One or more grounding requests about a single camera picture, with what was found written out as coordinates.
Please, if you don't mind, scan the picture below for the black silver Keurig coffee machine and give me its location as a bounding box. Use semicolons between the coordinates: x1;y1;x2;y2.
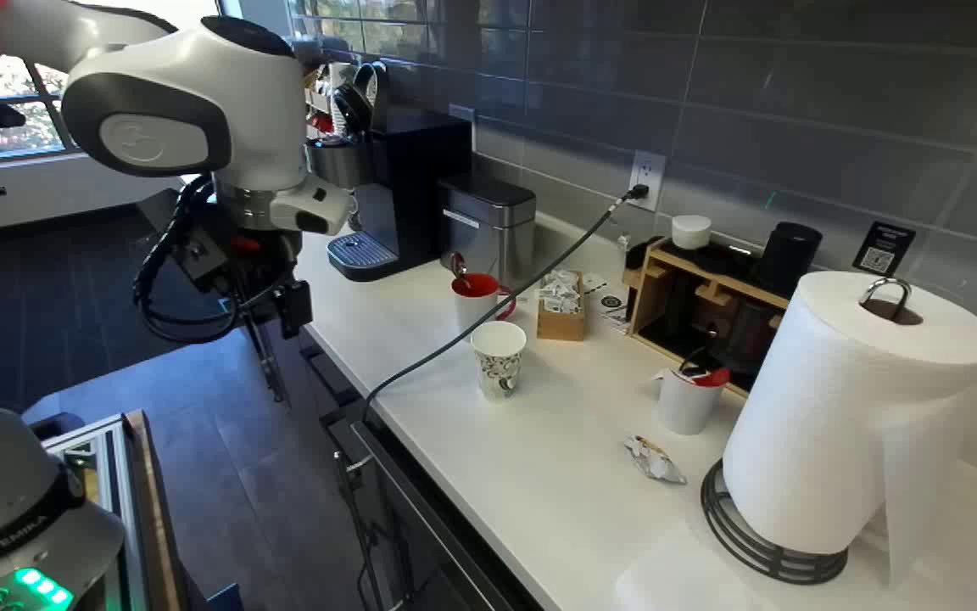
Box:
325;104;474;286

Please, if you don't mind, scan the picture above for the dark wood counter cabinet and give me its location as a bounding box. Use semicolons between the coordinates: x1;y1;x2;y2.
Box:
245;315;550;611

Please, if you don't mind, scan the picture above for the black power cable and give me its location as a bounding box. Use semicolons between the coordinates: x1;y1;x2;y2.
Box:
332;184;652;611

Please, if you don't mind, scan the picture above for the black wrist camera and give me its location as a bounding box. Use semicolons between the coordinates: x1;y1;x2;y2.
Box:
177;232;230;286

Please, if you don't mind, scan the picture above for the small black sign card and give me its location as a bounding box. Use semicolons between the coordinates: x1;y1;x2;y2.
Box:
850;217;920;282

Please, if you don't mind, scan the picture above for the brown box of packets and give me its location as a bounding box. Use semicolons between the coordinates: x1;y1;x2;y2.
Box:
534;268;598;344

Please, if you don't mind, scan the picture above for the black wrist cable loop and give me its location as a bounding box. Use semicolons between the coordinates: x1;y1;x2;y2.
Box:
129;174;245;347

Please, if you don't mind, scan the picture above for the patterned white paper cup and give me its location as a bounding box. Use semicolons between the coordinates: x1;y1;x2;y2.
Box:
468;318;528;404

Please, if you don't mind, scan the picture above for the silver metal box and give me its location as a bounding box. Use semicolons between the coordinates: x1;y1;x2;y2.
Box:
436;168;538;286

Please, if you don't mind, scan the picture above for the coffee pod carousel rack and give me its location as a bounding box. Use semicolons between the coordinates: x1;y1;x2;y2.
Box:
305;55;389;191

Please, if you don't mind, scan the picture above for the small white round container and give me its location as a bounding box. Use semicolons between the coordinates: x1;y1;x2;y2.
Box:
669;210;714;253

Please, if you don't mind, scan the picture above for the black wire towel holder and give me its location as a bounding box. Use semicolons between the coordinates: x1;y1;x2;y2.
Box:
700;276;913;587

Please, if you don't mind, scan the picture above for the white wall outlet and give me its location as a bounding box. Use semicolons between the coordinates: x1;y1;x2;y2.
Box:
625;147;669;213

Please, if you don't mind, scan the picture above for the crumpled foil wrapper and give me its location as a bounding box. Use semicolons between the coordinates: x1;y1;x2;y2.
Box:
621;434;688;489

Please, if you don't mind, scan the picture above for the black cylindrical canister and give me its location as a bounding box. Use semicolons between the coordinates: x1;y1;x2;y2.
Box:
761;222;825;300

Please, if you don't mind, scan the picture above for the broken white mug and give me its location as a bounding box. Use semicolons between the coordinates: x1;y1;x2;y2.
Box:
653;363;728;437

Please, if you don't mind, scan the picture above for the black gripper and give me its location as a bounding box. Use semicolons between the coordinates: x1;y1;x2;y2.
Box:
203;217;315;339

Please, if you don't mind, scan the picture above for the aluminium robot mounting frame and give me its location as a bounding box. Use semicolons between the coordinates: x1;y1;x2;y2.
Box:
39;411;185;611

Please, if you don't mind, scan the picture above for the wooden counter organizer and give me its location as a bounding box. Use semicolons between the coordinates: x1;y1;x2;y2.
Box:
625;234;798;395

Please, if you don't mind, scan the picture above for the white paper towel roll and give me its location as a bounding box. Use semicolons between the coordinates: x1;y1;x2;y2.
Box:
718;268;977;587

